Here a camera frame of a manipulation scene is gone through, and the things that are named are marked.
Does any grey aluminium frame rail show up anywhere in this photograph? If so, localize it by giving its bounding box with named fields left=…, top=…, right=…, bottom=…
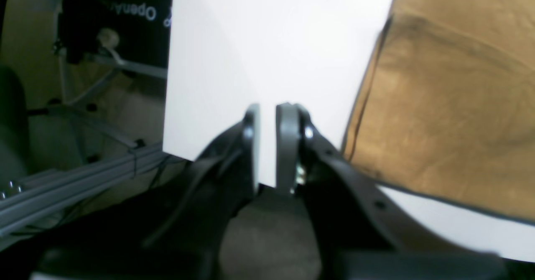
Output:
left=0, top=143, right=182, bottom=237

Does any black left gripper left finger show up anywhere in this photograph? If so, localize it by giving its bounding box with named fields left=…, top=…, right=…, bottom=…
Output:
left=30, top=104, right=260, bottom=280

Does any brown T-shirt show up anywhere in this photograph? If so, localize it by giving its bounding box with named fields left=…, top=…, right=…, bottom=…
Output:
left=344, top=0, right=535, bottom=222

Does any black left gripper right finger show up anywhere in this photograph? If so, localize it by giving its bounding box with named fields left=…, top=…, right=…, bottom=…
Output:
left=276, top=103, right=507, bottom=280

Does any black OpenArm box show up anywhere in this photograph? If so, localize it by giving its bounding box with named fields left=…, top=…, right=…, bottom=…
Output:
left=57, top=0, right=172, bottom=68

